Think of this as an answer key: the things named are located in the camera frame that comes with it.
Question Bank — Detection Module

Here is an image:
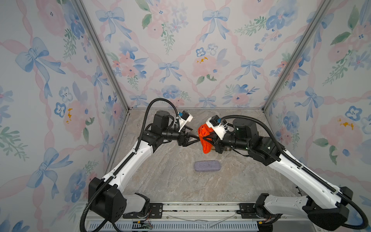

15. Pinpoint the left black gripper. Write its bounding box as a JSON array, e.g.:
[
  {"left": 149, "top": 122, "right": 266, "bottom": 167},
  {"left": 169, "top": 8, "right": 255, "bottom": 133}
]
[{"left": 163, "top": 127, "right": 201, "bottom": 148}]

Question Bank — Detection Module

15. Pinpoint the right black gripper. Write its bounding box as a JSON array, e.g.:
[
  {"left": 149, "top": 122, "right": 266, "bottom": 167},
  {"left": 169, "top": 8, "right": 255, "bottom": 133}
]
[{"left": 203, "top": 129, "right": 251, "bottom": 152}]

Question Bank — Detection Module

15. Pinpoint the orange cleaning cloth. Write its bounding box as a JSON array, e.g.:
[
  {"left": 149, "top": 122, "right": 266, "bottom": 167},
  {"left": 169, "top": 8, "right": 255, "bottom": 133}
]
[{"left": 198, "top": 124, "right": 214, "bottom": 154}]

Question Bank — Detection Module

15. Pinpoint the purple fabric eyeglass case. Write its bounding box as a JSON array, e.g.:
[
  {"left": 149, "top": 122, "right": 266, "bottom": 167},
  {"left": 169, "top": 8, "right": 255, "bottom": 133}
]
[{"left": 194, "top": 160, "right": 221, "bottom": 172}]

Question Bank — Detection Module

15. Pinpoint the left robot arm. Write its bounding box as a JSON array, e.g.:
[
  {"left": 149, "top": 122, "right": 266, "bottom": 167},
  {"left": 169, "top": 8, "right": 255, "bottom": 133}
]
[{"left": 88, "top": 110, "right": 199, "bottom": 223}]

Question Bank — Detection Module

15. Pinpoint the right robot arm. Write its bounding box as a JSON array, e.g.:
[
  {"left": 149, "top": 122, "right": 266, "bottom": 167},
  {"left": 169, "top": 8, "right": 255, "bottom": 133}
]
[{"left": 199, "top": 115, "right": 353, "bottom": 231}]

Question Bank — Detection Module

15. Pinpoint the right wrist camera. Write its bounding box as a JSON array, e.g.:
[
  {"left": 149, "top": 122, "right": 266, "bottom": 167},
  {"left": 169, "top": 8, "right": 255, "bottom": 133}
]
[{"left": 206, "top": 115, "right": 229, "bottom": 140}]

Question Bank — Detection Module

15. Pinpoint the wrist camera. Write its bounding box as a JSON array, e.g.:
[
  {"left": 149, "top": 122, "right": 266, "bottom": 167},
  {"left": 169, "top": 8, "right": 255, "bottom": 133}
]
[
  {"left": 178, "top": 110, "right": 193, "bottom": 132},
  {"left": 206, "top": 115, "right": 229, "bottom": 140}
]

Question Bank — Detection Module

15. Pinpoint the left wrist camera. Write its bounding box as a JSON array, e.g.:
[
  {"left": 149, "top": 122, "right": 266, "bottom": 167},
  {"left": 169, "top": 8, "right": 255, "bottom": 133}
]
[{"left": 178, "top": 110, "right": 193, "bottom": 132}]

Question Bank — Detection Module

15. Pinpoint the left black corrugated cable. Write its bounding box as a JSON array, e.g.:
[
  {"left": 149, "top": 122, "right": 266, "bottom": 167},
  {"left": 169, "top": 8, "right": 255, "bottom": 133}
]
[{"left": 79, "top": 98, "right": 179, "bottom": 232}]

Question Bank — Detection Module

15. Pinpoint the black corrugated cable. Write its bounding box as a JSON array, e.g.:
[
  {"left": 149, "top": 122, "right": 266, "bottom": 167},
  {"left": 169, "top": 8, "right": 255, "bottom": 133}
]
[
  {"left": 220, "top": 115, "right": 369, "bottom": 230},
  {"left": 79, "top": 98, "right": 179, "bottom": 232}
]

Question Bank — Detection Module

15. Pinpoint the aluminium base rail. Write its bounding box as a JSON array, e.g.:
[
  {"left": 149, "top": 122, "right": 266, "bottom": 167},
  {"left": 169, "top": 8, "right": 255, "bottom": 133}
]
[{"left": 76, "top": 201, "right": 328, "bottom": 232}]

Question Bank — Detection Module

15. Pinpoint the right corner aluminium post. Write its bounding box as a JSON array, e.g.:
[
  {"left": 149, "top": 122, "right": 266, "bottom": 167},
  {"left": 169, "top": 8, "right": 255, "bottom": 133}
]
[{"left": 261, "top": 0, "right": 333, "bottom": 113}]

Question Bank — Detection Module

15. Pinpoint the corner aluminium post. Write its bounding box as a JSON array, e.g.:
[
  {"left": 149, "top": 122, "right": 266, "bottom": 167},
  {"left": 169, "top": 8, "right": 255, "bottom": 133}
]
[
  {"left": 72, "top": 0, "right": 129, "bottom": 113},
  {"left": 261, "top": 0, "right": 333, "bottom": 113}
]

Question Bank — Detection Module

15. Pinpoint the left corner aluminium post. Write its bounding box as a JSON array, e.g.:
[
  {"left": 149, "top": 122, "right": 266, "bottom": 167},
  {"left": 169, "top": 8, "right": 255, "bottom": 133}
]
[{"left": 72, "top": 0, "right": 129, "bottom": 113}]

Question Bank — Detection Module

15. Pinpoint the right black corrugated cable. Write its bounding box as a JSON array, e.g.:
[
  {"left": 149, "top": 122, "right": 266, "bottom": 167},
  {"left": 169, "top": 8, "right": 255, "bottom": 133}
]
[{"left": 220, "top": 115, "right": 369, "bottom": 230}]

